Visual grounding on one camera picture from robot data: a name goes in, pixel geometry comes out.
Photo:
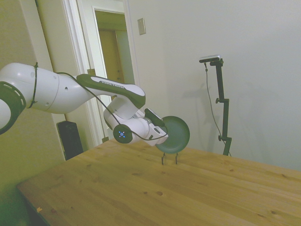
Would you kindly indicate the grey exterior camera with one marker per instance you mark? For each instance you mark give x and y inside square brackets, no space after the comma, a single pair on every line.
[210,58]

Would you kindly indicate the blue round plate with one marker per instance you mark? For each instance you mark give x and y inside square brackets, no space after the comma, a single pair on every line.
[177,133]

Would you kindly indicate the black floor speaker box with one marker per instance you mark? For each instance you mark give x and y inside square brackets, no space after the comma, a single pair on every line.
[70,140]

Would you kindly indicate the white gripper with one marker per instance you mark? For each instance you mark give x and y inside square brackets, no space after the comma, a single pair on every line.
[156,135]

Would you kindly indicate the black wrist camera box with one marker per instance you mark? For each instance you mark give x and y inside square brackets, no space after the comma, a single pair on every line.
[154,116]

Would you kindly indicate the white door frame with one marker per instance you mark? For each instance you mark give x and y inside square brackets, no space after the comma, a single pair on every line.
[81,47]

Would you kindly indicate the white wall switch plate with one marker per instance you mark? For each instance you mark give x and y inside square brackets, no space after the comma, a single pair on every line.
[141,26]

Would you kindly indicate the black camera stand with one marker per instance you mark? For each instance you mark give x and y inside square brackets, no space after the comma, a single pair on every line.
[225,110]

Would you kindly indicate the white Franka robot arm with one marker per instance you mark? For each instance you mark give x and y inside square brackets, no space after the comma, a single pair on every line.
[61,93]

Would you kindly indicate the brown wooden door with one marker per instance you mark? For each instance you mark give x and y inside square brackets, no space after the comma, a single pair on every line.
[113,56]

